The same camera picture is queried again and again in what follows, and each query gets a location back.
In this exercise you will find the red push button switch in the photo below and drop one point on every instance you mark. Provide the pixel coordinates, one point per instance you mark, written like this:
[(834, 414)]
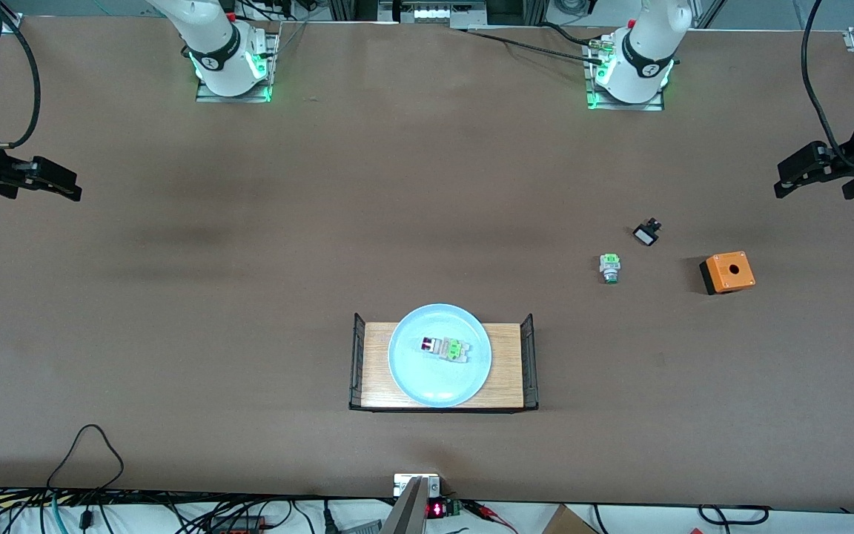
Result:
[(455, 349)]

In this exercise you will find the light blue round plate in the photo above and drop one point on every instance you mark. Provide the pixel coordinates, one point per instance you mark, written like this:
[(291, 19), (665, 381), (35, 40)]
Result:
[(434, 382)]

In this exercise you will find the black red power strip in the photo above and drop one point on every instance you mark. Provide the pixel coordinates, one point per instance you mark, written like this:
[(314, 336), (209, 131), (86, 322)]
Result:
[(238, 525)]

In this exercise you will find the silver device with lights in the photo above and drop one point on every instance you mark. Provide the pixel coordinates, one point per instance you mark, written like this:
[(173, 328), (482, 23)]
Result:
[(431, 13)]

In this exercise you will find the brown cardboard piece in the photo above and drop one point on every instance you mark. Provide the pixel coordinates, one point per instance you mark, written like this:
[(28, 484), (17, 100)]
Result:
[(568, 523)]

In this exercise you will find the red digit display module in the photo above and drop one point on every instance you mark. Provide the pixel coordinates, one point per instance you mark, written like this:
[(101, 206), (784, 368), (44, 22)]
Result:
[(437, 509)]

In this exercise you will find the orange button enclosure box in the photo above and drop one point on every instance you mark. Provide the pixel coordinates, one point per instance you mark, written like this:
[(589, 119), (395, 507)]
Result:
[(731, 276)]

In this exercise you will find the aluminium corner bracket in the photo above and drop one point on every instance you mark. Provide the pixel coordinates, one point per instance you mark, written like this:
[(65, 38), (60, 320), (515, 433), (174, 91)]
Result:
[(10, 24)]

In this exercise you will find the small black switch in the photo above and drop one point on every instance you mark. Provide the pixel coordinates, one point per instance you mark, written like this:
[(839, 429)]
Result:
[(646, 235)]

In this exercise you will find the green push button switch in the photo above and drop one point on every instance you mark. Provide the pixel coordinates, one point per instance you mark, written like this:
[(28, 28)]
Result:
[(609, 265)]

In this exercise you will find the silver pole mounting bracket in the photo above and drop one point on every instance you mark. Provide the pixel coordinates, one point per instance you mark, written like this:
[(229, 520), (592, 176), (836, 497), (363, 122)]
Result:
[(402, 483)]

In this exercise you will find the grey camera pole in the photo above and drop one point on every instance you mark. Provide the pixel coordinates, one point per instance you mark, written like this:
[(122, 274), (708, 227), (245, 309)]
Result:
[(406, 512)]

